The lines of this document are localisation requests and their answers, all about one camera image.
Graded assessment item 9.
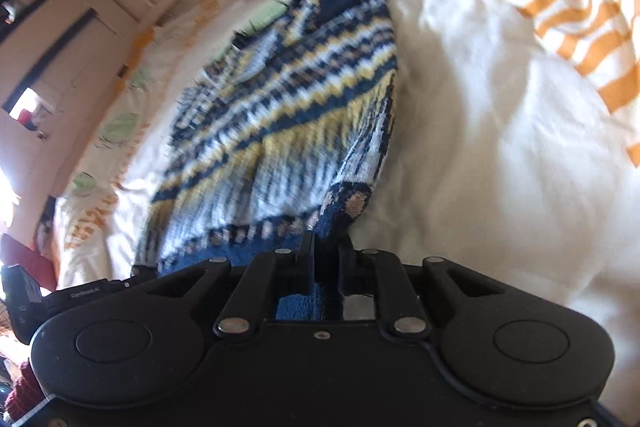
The leaf printed duvet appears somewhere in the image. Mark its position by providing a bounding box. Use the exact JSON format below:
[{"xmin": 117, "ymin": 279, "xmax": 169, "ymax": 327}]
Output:
[{"xmin": 52, "ymin": 0, "xmax": 640, "ymax": 418}]

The patterned knit sweater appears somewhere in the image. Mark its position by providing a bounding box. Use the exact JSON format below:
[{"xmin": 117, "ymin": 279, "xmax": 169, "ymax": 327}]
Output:
[{"xmin": 135, "ymin": 0, "xmax": 401, "ymax": 323}]

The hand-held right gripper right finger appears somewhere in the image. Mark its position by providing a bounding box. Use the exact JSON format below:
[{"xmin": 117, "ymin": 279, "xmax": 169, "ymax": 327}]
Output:
[{"xmin": 339, "ymin": 239, "xmax": 506, "ymax": 338}]

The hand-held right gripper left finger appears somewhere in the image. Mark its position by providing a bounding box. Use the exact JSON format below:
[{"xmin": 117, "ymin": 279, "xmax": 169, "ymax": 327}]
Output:
[{"xmin": 135, "ymin": 232, "xmax": 317, "ymax": 338}]

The person's left forearm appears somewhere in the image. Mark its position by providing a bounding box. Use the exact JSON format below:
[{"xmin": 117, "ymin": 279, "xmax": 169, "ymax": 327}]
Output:
[{"xmin": 2, "ymin": 357, "xmax": 48, "ymax": 423}]

